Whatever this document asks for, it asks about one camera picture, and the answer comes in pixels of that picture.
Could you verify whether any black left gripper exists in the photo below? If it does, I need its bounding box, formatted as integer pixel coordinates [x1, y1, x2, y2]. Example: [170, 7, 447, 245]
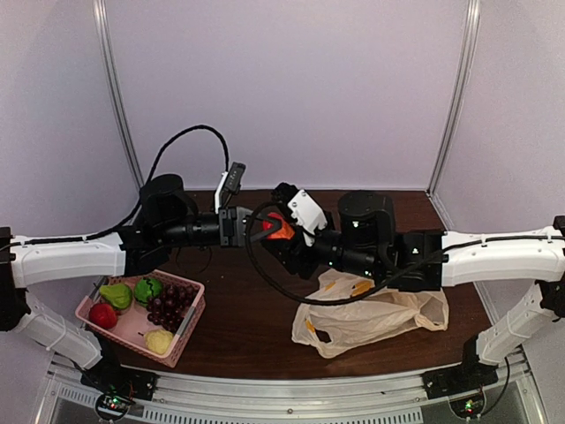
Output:
[159, 205, 282, 248]

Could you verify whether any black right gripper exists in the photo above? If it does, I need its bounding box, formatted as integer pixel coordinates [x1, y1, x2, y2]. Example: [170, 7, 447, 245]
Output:
[261, 210, 381, 281]

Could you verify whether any orange fruit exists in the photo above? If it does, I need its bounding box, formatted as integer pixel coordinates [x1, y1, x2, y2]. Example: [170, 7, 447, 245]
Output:
[261, 212, 295, 240]

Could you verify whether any beige plastic bag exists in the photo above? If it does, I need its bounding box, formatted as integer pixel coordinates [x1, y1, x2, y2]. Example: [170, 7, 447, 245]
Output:
[291, 289, 449, 359]

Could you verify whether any dark red grape bunch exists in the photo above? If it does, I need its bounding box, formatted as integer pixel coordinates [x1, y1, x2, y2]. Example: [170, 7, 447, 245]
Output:
[146, 284, 197, 333]

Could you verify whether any yellow fruit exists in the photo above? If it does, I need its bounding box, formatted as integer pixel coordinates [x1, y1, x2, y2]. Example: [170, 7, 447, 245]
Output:
[143, 329, 174, 355]

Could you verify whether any green pear fruit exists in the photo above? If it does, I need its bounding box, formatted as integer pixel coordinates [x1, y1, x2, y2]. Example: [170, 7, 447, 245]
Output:
[99, 284, 133, 311]

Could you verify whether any red fruit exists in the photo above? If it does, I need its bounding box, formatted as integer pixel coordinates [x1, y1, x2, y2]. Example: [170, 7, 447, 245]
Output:
[88, 303, 118, 329]

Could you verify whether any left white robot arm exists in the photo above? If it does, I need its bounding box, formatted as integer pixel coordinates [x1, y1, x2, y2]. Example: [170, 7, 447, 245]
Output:
[1, 174, 252, 392]

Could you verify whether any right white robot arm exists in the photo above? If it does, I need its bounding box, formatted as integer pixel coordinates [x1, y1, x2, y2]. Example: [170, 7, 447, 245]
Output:
[262, 189, 564, 390]

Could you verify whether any pink perforated plastic basket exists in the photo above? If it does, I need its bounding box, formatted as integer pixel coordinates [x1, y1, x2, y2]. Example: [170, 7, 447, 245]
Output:
[75, 270, 205, 367]

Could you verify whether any right black camera cable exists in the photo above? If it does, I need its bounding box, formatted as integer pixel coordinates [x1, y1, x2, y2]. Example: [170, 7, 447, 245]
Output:
[245, 201, 447, 307]

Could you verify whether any black camera cable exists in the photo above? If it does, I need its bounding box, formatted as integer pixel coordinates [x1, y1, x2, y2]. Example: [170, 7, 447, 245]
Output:
[0, 124, 231, 248]
[245, 201, 447, 307]

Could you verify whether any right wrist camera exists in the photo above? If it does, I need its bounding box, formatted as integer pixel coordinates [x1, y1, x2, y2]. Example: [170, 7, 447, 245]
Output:
[272, 182, 328, 247]

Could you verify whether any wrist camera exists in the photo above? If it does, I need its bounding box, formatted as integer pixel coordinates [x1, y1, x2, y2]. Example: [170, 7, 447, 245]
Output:
[272, 182, 328, 247]
[214, 162, 246, 213]

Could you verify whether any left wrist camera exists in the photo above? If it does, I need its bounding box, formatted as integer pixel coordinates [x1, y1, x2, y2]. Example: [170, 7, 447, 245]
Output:
[214, 162, 246, 213]

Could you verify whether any left black camera cable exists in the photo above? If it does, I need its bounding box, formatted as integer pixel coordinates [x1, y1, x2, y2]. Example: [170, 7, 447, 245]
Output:
[0, 124, 231, 248]

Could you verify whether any front aluminium rail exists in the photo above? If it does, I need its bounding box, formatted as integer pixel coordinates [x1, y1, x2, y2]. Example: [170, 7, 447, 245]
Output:
[43, 348, 535, 424]

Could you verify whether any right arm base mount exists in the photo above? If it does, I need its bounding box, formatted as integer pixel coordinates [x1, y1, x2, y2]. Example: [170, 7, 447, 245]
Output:
[422, 336, 498, 420]

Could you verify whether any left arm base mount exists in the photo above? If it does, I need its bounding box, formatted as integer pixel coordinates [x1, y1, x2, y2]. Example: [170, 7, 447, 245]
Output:
[74, 337, 158, 423]

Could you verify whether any left aluminium frame post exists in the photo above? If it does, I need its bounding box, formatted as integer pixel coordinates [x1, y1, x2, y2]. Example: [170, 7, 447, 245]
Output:
[93, 0, 144, 190]

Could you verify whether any aluminium frame post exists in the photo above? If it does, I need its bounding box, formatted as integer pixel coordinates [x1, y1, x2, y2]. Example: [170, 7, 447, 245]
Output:
[426, 0, 481, 199]
[93, 0, 144, 190]

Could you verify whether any right aluminium frame post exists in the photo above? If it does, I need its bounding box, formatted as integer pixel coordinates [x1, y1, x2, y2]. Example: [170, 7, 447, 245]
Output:
[426, 0, 481, 199]

